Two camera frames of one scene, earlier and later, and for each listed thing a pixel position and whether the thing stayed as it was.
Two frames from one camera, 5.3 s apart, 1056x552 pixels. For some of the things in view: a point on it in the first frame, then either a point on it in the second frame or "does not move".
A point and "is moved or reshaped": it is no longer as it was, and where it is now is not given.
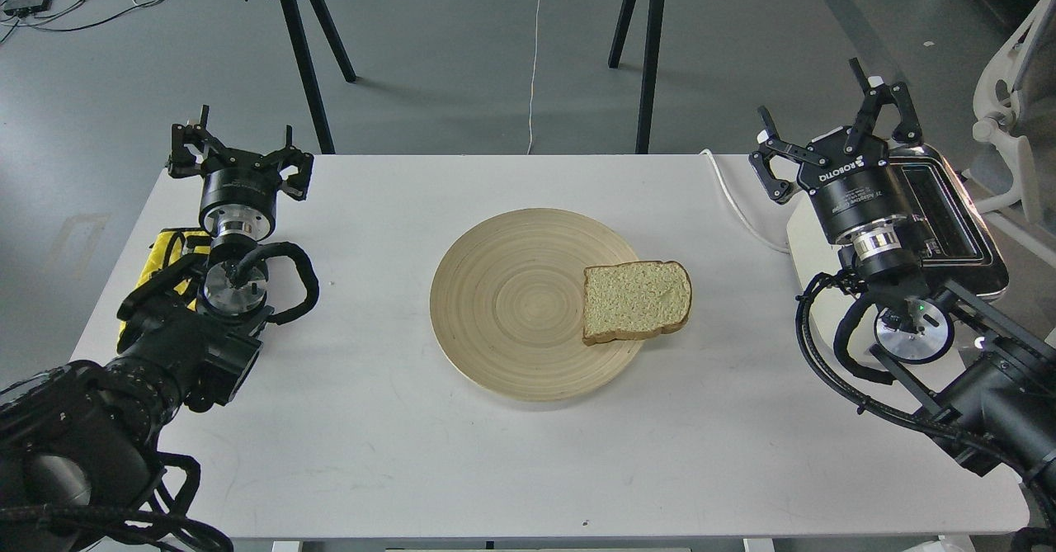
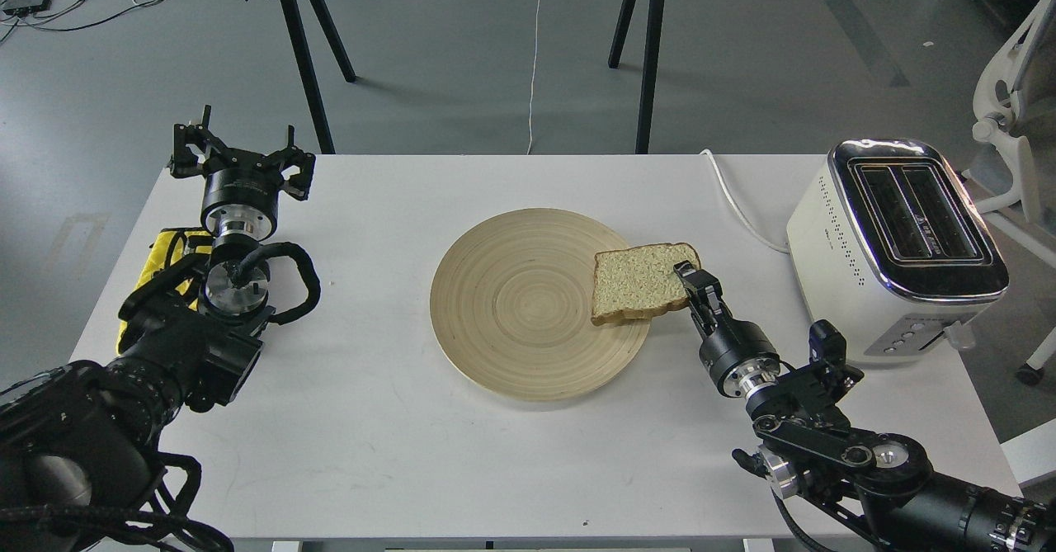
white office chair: x=1015 y=106 does not move
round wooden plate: x=507 y=302 does not move
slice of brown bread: x=634 y=299 is moved or reshaped
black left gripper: x=239 y=191 does not move
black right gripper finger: x=770 y=141 -> x=703 y=289
